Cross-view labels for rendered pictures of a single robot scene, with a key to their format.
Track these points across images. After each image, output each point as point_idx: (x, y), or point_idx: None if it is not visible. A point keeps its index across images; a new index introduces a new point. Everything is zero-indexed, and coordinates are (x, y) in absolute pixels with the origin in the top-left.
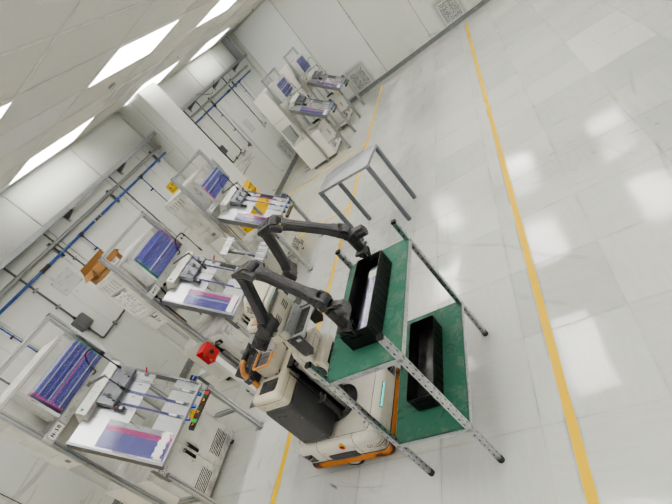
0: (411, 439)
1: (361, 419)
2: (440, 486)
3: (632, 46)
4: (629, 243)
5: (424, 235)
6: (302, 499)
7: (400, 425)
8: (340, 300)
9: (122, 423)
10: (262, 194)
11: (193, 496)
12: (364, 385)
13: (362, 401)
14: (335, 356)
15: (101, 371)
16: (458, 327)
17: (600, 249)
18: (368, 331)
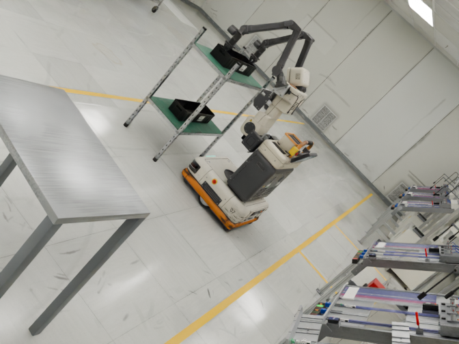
0: (216, 126)
1: (229, 163)
2: (200, 153)
3: None
4: (34, 43)
5: (21, 179)
6: (266, 233)
7: (217, 132)
8: (259, 40)
9: (424, 249)
10: None
11: (351, 279)
12: (218, 165)
13: (224, 164)
14: (256, 84)
15: None
16: (163, 99)
17: (40, 54)
18: (243, 59)
